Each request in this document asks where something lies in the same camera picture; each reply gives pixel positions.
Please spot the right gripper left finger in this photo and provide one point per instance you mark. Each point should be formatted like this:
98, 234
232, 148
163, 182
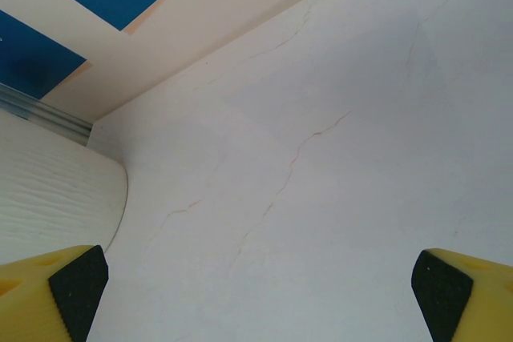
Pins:
32, 306

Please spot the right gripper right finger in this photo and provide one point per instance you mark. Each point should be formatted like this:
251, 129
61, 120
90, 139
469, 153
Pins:
481, 306

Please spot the cream plastic waste bin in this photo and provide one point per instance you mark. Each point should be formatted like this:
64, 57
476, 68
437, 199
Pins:
52, 190

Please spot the aluminium table side rail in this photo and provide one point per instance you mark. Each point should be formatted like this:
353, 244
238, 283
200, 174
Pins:
40, 111

